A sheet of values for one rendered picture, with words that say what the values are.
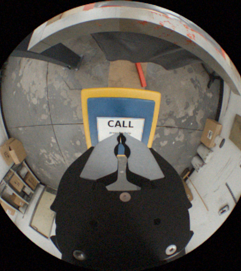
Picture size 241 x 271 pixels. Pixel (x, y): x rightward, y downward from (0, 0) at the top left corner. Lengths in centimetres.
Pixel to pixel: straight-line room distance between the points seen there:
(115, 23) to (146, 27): 5
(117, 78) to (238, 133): 221
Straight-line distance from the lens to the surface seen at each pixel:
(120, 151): 16
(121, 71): 110
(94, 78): 114
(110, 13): 16
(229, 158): 223
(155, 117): 15
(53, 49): 89
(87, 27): 17
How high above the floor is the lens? 109
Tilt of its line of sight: 62 degrees down
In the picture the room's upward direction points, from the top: 180 degrees counter-clockwise
